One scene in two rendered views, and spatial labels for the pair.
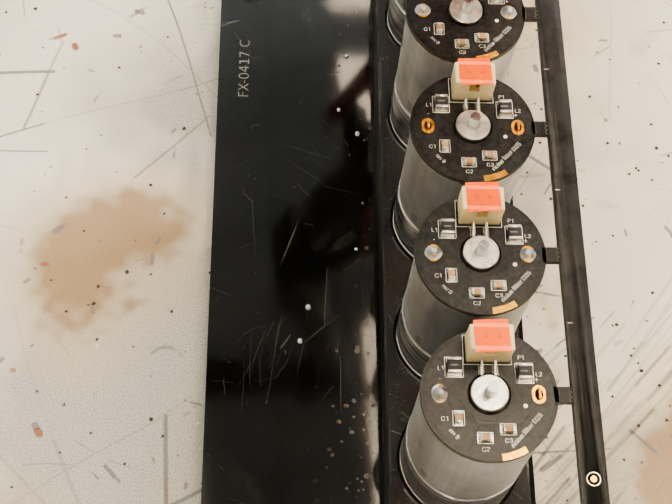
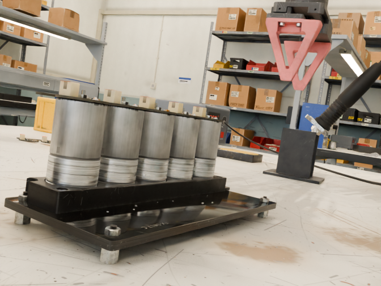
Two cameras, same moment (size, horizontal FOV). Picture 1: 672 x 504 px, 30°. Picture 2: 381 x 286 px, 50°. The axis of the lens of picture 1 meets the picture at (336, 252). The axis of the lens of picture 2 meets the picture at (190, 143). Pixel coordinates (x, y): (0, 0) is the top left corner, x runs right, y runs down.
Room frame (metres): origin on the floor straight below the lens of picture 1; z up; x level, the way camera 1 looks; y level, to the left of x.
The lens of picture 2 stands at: (0.31, 0.15, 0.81)
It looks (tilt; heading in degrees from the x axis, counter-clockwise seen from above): 3 degrees down; 220
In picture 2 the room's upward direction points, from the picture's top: 8 degrees clockwise
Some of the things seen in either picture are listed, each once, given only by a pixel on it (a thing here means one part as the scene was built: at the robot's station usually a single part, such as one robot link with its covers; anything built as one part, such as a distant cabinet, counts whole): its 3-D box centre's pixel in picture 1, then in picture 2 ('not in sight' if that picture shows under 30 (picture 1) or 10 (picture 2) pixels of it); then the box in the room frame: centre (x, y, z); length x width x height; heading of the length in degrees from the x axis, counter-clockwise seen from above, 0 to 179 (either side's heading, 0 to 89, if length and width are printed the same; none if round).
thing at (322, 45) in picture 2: not in sight; (302, 57); (-0.25, -0.13, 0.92); 0.07 x 0.07 x 0.09; 16
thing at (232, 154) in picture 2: not in sight; (238, 154); (-0.32, -0.25, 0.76); 0.07 x 0.05 x 0.02; 103
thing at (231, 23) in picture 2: not in sight; (252, 104); (-3.89, -2.50, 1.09); 1.20 x 0.45 x 2.18; 101
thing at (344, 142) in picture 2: not in sight; (343, 142); (-2.80, -0.96, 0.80); 0.15 x 0.12 x 0.10; 95
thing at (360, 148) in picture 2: not in sight; (368, 150); (-2.63, -0.72, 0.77); 0.24 x 0.16 x 0.04; 28
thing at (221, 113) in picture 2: not in sight; (190, 123); (-0.46, -0.50, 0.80); 0.15 x 0.12 x 0.10; 96
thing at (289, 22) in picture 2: not in sight; (293, 46); (-0.18, -0.11, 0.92); 0.07 x 0.07 x 0.09; 16
